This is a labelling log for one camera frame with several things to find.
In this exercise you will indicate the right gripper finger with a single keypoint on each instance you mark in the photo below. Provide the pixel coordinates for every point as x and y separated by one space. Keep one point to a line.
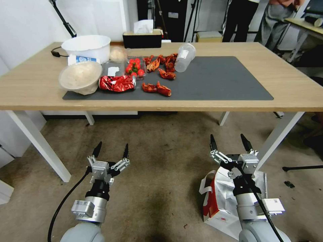
246 142
213 144

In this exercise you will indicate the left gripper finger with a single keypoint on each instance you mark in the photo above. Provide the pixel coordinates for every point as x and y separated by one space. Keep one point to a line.
97 150
125 152

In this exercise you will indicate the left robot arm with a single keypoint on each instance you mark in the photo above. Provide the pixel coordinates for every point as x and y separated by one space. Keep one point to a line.
85 227

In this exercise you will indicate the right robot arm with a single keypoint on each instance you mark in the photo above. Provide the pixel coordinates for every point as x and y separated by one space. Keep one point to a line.
249 209

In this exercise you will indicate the white red food delivery bag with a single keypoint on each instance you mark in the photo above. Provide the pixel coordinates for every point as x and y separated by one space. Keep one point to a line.
222 199

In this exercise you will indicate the small black floor debris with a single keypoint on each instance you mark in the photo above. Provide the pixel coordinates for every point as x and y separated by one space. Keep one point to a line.
289 184

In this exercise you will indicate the lidded clear plastic food bowl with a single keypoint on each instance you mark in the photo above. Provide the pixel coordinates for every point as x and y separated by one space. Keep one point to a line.
79 77

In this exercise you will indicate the bun in clear bag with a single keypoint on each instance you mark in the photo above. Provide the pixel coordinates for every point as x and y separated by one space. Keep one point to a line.
116 54

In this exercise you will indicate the wooden table with white legs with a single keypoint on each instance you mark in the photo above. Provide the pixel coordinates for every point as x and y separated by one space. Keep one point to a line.
176 106

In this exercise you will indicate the black stand leg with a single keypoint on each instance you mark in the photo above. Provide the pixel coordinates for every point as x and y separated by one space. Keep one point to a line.
302 168

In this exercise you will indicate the dark grey table mat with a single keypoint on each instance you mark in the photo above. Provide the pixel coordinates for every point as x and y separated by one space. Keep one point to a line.
217 80

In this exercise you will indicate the crushed red drink can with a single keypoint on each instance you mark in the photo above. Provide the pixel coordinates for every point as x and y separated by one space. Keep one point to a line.
117 83

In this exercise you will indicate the clear container with white label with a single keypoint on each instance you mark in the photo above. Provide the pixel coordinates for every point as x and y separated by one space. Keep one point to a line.
113 69

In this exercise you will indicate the clear box of cherry tomatoes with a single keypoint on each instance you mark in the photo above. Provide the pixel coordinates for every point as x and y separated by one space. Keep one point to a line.
135 66

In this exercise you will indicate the orange crayfish shell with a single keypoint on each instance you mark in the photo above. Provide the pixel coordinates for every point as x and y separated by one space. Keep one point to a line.
153 65

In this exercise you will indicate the blue white milk carton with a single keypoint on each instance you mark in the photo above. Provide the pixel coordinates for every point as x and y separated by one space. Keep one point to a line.
84 60

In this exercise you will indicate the clear plastic cup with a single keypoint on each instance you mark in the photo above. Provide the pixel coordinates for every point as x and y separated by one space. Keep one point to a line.
185 56

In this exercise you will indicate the large white bowl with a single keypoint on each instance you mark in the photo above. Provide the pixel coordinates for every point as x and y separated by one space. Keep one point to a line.
87 46

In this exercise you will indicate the cardboard box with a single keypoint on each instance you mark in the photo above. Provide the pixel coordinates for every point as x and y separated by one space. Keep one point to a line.
209 36

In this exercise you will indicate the black tissue box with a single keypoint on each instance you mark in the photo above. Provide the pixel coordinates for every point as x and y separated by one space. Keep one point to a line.
142 40

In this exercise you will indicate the person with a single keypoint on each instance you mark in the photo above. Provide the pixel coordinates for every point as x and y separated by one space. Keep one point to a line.
239 17
273 22

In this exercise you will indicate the white tissue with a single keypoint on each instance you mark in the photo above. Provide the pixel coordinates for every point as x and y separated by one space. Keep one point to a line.
143 26

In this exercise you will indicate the wooden side table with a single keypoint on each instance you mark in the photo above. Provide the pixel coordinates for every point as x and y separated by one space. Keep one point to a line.
306 29

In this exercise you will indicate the black tripod leg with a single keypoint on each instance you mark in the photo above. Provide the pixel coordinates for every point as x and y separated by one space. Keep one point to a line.
64 21

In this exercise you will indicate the black cylinder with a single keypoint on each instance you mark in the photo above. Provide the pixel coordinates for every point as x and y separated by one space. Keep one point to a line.
313 20

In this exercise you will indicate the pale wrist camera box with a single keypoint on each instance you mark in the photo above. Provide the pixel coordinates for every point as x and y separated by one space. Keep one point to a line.
248 163
100 169

